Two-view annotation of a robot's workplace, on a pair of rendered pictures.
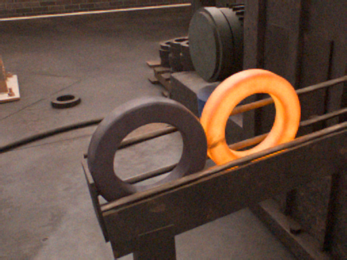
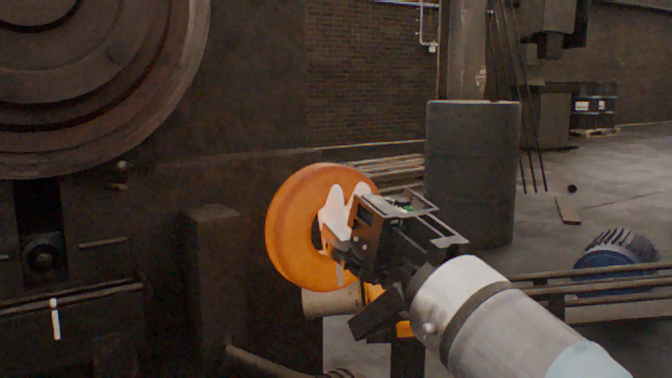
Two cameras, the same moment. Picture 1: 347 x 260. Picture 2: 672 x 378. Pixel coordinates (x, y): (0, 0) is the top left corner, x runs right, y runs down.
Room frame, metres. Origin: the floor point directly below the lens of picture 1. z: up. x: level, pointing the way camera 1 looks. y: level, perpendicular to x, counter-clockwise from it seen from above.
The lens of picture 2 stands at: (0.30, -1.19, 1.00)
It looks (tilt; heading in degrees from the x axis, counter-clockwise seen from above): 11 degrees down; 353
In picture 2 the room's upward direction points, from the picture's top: straight up
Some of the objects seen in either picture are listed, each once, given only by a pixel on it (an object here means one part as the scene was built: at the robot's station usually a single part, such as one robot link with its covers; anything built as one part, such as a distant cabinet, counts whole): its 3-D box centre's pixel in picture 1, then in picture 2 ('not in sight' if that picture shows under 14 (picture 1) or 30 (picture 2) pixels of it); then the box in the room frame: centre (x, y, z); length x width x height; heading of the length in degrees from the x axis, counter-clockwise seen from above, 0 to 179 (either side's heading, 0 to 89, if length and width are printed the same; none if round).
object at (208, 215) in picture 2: not in sight; (212, 280); (1.13, -1.09, 0.68); 0.11 x 0.08 x 0.24; 26
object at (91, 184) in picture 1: (95, 200); not in sight; (0.50, 0.18, 0.62); 0.07 x 0.01 x 0.11; 26
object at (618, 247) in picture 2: not in sight; (618, 269); (2.37, -2.72, 0.17); 0.57 x 0.31 x 0.34; 136
